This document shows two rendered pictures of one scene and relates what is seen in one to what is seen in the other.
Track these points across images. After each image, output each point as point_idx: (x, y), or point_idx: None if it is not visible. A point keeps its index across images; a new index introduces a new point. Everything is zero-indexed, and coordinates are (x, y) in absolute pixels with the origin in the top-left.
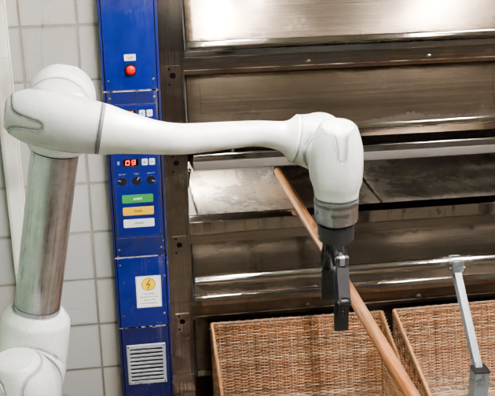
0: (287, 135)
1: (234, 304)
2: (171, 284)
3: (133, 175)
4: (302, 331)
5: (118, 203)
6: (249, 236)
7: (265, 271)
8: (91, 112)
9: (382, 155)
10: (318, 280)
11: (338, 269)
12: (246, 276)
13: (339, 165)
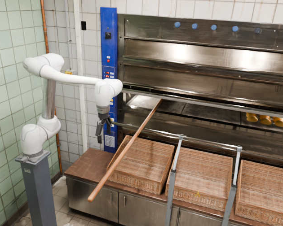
0: None
1: (134, 132)
2: (117, 121)
3: None
4: (150, 145)
5: None
6: (139, 114)
7: (124, 123)
8: (39, 66)
9: (171, 98)
10: None
11: (97, 125)
12: (118, 123)
13: (97, 94)
